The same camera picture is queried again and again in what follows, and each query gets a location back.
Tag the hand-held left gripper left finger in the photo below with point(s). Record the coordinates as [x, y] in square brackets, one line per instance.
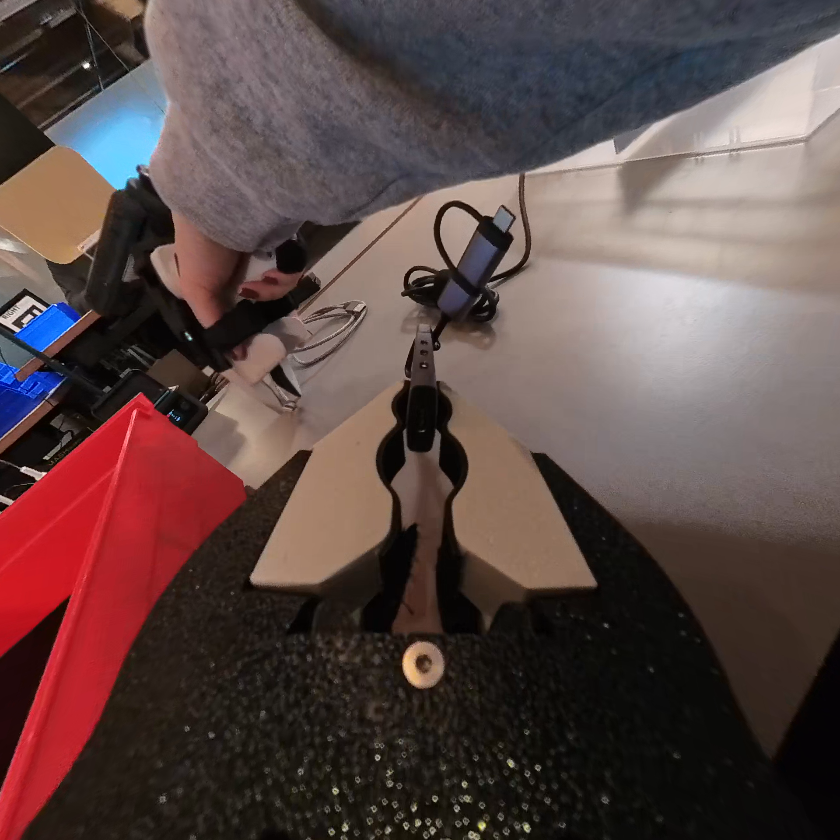
[328, 518]

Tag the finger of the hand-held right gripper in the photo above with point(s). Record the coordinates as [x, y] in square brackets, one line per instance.
[287, 388]
[269, 351]

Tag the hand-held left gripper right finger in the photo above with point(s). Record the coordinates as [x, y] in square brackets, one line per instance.
[518, 525]

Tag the red plastic bin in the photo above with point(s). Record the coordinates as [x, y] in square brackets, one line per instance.
[98, 525]

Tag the grey usb-c adapter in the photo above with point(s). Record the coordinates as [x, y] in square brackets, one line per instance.
[482, 243]

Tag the person's right forearm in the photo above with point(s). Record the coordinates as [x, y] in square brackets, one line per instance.
[394, 98]

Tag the person's right hand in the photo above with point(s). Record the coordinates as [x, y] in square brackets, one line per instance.
[203, 275]

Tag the tan board on acrylic stand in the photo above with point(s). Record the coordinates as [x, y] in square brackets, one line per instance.
[52, 203]

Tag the blue plastic bin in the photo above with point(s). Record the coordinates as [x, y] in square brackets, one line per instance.
[52, 325]
[26, 400]

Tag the framed printed tag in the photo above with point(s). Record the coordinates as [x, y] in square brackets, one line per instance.
[23, 315]

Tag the black light stand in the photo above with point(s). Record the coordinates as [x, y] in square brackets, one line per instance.
[39, 352]

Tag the clear plastic bin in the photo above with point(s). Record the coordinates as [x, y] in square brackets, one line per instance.
[754, 111]

